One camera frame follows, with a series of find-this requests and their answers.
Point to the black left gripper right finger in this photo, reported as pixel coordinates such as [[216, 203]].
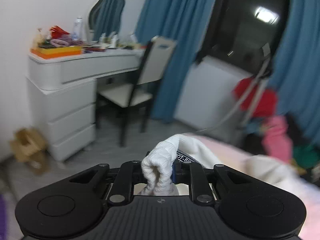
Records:
[[207, 185]]

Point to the black and white chair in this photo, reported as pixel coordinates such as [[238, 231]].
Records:
[[142, 90]]

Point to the black garment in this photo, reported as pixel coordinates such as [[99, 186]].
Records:
[[252, 142]]

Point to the orange box on table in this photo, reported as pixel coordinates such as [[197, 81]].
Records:
[[53, 53]]

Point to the brown cardboard box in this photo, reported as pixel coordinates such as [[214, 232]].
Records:
[[29, 147]]

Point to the right blue curtain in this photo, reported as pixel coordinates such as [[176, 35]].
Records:
[[296, 67]]

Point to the pink garment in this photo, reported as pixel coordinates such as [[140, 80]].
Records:
[[276, 142]]

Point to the vanity mirror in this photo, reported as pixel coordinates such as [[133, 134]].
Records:
[[105, 18]]

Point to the green garment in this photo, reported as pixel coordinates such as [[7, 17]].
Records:
[[306, 156]]

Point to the red garment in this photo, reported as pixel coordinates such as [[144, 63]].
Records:
[[266, 106]]

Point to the dark window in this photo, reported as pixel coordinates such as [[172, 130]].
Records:
[[238, 29]]

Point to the white dressing table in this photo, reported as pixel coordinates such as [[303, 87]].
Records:
[[62, 95]]

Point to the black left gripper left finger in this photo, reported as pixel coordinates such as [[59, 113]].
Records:
[[111, 185]]

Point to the white knit sweater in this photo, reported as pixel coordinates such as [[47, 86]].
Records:
[[157, 165]]

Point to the pastel rainbow bed sheet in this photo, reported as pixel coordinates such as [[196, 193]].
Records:
[[274, 172]]

